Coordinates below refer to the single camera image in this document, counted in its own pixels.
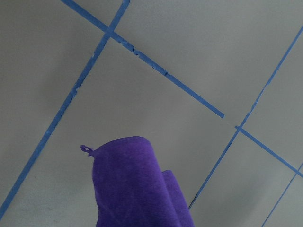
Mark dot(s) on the purple towel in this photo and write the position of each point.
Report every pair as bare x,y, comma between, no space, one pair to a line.
131,190

